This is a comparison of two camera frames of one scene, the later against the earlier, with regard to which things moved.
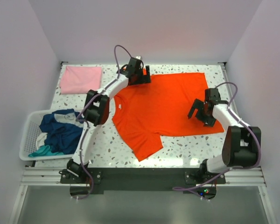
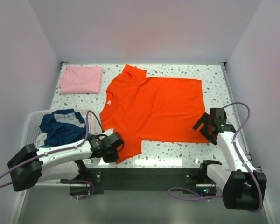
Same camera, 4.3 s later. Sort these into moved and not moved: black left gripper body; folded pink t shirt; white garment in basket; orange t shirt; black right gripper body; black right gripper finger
Moved: black right gripper finger; black left gripper body; orange t shirt; black right gripper body
Not moved: folded pink t shirt; white garment in basket
